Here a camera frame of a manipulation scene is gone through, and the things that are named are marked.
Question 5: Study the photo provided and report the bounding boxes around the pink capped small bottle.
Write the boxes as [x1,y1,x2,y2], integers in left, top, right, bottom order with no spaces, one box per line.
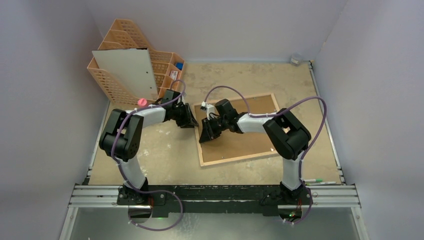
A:
[137,98,149,108]

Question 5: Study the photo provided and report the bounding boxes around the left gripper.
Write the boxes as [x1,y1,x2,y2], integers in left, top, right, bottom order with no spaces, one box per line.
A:
[172,103,198,128]

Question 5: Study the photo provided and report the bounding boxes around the white wooden picture frame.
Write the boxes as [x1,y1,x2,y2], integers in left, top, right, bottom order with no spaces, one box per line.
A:
[193,93,282,168]

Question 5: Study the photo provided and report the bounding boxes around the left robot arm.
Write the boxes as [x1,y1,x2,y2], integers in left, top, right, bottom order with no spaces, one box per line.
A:
[99,89,199,205]

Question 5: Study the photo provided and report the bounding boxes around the white marker pen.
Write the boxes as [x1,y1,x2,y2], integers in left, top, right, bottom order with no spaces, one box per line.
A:
[319,181,337,185]

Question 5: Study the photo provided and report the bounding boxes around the green capped marker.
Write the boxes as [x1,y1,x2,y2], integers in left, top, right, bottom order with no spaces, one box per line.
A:
[305,178,323,184]

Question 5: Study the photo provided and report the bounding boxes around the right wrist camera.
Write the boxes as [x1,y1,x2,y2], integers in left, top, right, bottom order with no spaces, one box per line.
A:
[200,101,215,114]

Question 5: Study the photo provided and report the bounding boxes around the small clear jar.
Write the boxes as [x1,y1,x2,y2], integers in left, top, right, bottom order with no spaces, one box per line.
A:
[290,53,303,66]

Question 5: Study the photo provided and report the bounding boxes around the orange plastic desk organizer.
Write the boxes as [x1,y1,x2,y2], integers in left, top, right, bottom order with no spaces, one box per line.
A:
[87,18,185,106]

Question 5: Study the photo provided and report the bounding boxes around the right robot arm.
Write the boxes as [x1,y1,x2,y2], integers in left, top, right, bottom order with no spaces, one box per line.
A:
[199,99,312,204]

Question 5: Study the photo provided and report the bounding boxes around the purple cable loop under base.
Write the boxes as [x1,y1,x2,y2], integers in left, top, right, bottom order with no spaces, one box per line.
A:
[128,190,185,232]

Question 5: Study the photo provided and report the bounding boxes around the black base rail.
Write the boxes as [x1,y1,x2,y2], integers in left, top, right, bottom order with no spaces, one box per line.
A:
[67,184,362,218]

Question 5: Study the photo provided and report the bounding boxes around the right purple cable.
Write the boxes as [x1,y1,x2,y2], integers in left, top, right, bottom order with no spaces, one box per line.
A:
[202,85,328,186]

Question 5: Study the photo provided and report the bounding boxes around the red white small box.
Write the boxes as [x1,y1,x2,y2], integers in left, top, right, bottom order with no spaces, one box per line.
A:
[169,70,179,81]

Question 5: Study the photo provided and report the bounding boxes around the white board in organizer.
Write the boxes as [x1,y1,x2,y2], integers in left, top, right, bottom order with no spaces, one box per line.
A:
[92,48,158,100]

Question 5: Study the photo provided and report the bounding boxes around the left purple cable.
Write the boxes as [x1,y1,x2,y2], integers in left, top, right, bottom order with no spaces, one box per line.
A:
[110,79,187,195]

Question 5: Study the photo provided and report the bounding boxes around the blue item in organizer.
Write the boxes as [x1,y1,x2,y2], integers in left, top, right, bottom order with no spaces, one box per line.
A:
[175,62,184,71]

